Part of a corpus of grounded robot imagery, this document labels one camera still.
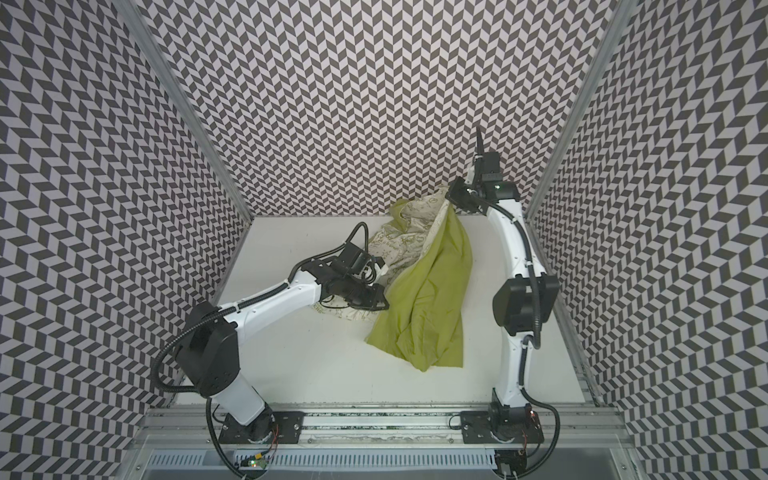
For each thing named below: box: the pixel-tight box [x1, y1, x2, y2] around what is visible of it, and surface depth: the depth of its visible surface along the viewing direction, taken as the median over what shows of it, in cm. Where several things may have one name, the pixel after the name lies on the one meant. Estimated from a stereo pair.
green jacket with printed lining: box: [312, 186, 473, 372], surface depth 88 cm
